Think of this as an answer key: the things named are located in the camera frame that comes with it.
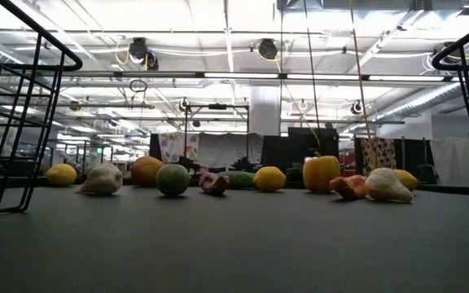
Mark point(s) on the yellow bell pepper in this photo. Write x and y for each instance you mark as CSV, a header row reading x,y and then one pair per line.
x,y
321,173

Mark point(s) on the silver ventilation duct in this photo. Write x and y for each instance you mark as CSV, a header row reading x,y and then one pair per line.
x,y
430,97

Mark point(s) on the orange long pepper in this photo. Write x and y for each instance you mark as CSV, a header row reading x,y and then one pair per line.
x,y
348,187

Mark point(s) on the orange red mango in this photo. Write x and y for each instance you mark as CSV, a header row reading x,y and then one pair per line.
x,y
145,171

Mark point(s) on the black partition panel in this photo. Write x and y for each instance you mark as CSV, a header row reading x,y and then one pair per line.
x,y
312,140
411,154

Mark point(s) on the white hanging cloth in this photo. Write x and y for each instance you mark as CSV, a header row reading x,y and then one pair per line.
x,y
456,163
226,150

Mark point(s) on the long ceiling light strip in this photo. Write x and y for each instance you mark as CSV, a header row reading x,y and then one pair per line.
x,y
324,76

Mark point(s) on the yellow lemon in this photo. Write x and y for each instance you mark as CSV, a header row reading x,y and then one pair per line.
x,y
408,179
61,175
269,179

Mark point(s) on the green cucumber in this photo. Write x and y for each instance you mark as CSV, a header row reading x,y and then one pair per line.
x,y
240,180

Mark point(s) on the floral hanging cloth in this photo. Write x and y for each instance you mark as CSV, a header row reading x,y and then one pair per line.
x,y
177,146

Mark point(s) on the white garlic bulb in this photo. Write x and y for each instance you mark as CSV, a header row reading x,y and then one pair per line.
x,y
102,179
385,185

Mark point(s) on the white square column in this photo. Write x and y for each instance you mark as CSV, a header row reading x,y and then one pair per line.
x,y
265,110

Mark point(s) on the red chili pepper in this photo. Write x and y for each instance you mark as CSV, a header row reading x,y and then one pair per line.
x,y
214,184

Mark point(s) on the brown patterned hanging cloth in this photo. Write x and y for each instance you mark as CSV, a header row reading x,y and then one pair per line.
x,y
381,152

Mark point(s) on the green lime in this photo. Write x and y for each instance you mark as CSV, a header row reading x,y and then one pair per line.
x,y
173,181

